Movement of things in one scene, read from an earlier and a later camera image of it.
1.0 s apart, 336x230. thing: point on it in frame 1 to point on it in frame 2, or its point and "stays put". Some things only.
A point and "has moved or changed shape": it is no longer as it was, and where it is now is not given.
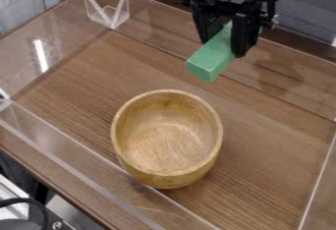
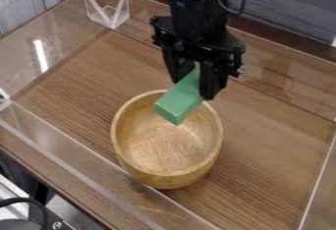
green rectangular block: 214,55 has moved or changed shape
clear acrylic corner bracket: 110,16 stays put
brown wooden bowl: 167,138 stays put
